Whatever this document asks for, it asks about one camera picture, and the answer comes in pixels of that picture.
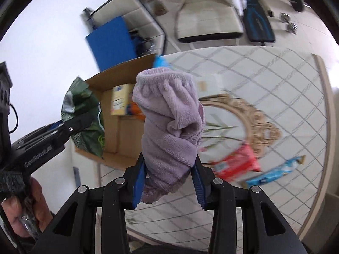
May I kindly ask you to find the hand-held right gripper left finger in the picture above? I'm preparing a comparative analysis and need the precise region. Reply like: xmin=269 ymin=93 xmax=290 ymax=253
xmin=32 ymin=152 xmax=147 ymax=254

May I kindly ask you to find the green plastic bag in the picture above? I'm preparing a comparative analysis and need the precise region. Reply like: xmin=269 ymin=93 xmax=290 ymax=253
xmin=61 ymin=76 xmax=106 ymax=159

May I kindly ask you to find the red snack packet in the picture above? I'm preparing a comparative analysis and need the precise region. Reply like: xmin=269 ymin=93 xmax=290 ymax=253
xmin=212 ymin=143 xmax=261 ymax=182

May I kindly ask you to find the cardboard box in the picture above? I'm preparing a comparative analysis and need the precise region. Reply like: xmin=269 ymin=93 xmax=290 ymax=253
xmin=75 ymin=53 xmax=157 ymax=170

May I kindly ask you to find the yellow carton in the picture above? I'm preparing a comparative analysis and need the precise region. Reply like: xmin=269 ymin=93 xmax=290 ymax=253
xmin=110 ymin=84 xmax=136 ymax=116

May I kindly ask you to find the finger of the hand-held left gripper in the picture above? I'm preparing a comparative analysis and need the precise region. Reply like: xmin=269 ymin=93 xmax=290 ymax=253
xmin=45 ymin=111 xmax=93 ymax=141

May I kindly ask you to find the chrome dumbbell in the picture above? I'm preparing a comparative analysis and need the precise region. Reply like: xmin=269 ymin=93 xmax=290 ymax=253
xmin=279 ymin=13 xmax=298 ymax=35

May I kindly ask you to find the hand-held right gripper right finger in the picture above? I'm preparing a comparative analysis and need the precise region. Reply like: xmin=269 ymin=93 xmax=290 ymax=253
xmin=189 ymin=155 xmax=309 ymax=254

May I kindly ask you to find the black and blue bench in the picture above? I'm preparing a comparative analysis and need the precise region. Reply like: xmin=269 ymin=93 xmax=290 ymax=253
xmin=242 ymin=0 xmax=276 ymax=43

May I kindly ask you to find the blue snack packet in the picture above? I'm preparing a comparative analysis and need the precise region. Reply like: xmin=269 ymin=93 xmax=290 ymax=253
xmin=245 ymin=156 xmax=306 ymax=189

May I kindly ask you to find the lilac fleece cloth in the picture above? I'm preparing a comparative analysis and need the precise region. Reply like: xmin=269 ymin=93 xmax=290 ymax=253
xmin=132 ymin=68 xmax=206 ymax=204

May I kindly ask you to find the beige cushioned chair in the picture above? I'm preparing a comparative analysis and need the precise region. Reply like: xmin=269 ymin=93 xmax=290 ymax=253
xmin=173 ymin=0 xmax=244 ymax=43

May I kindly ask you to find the black weight plate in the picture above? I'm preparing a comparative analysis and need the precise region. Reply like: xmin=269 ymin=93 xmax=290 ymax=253
xmin=290 ymin=0 xmax=305 ymax=12

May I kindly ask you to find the blue foam board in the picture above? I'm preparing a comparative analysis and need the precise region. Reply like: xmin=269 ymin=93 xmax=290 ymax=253
xmin=85 ymin=16 xmax=138 ymax=70

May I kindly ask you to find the orange packet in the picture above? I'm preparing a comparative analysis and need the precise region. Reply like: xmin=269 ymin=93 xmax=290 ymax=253
xmin=128 ymin=101 xmax=146 ymax=121

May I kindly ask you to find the person's left hand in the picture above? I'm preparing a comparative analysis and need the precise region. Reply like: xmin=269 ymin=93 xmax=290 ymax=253
xmin=0 ymin=177 xmax=53 ymax=239

